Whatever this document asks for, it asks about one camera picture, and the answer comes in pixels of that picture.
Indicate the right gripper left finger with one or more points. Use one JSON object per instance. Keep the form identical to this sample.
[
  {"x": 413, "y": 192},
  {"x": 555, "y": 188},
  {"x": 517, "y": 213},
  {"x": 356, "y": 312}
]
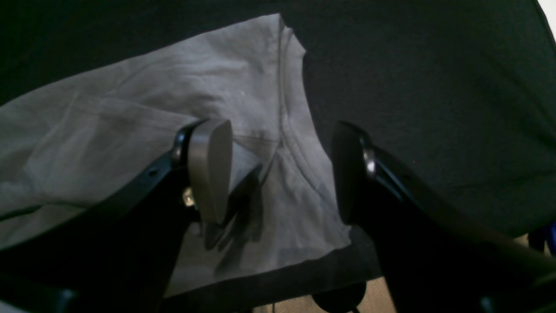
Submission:
[{"x": 118, "y": 256}]

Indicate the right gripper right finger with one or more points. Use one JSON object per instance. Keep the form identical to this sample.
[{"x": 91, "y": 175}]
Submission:
[{"x": 435, "y": 259}]

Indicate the grey T-shirt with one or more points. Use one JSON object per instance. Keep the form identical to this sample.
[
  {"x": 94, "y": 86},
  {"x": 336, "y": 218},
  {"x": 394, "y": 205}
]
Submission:
[{"x": 68, "y": 146}]

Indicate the black table cloth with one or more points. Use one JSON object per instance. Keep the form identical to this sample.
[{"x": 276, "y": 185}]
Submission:
[{"x": 463, "y": 91}]

